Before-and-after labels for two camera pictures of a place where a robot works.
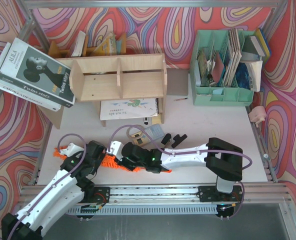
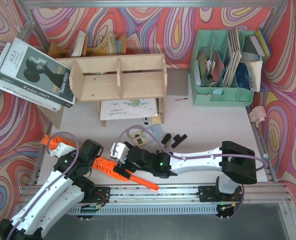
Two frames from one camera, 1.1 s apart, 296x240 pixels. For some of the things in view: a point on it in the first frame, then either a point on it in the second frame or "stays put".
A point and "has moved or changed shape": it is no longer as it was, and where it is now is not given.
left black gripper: x=93 y=149 stays put
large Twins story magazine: x=30 y=69 stays put
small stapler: x=166 y=139 stays put
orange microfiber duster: x=109 y=160 has moved or changed shape
